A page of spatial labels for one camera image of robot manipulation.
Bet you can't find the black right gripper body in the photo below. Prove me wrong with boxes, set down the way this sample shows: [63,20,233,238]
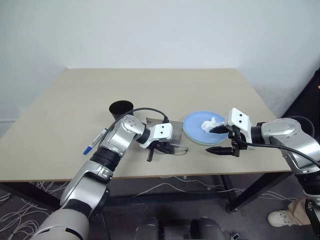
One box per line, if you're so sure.
[226,124,249,158]

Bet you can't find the white tissue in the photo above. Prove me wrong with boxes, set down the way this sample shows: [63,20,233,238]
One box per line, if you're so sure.
[200,116,225,134]

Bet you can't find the beige trouser leg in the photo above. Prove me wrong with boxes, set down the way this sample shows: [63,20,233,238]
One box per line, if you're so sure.
[287,196,308,226]

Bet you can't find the white sneaker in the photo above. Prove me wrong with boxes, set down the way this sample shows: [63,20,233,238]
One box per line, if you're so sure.
[267,209,293,228]

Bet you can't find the dark rounded shape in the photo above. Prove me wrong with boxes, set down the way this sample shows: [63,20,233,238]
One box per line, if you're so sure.
[133,216,161,240]
[190,216,224,240]

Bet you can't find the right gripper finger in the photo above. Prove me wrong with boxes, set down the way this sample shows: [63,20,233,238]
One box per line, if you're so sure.
[209,125,229,134]
[205,146,235,157]

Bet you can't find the white cable under table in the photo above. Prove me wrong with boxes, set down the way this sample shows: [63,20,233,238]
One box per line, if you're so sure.
[131,175,248,199]

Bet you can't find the grey translucent glasses case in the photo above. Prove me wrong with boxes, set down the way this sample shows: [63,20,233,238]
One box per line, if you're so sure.
[145,115,183,146]

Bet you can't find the thin-framed eyeglasses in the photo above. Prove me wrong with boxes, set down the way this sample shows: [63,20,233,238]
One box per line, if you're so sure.
[149,143,190,156]

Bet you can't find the white marker blue cap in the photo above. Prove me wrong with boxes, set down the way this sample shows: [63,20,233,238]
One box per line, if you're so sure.
[82,127,109,156]

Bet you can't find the black partition panel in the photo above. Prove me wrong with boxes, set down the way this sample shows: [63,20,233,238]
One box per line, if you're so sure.
[280,66,320,121]

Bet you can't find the black plastic cup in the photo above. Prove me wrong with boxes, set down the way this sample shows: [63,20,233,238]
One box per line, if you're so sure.
[108,100,134,121]

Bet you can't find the light green plate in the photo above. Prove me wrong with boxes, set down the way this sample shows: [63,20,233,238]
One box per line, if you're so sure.
[185,133,227,146]

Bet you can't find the light blue plate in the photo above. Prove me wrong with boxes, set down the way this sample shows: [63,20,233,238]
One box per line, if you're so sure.
[182,110,229,144]

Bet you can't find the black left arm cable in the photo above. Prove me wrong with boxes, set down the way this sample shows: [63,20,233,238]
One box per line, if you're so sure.
[98,107,170,151]

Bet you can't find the white floor cable tangle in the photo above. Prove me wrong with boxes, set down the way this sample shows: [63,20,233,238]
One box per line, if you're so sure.
[0,180,70,240]

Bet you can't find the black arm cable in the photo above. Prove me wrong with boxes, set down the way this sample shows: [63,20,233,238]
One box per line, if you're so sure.
[98,107,170,151]
[234,115,320,169]

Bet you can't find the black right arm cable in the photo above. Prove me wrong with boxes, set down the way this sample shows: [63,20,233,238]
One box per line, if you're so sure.
[234,115,320,169]

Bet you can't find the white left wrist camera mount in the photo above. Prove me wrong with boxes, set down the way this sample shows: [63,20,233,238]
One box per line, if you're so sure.
[138,123,174,150]

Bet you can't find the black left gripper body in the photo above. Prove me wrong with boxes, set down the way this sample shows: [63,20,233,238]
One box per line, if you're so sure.
[149,139,174,150]

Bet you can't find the black metal table frame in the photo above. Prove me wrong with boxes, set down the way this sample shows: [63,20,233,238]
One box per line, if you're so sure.
[0,171,298,240]

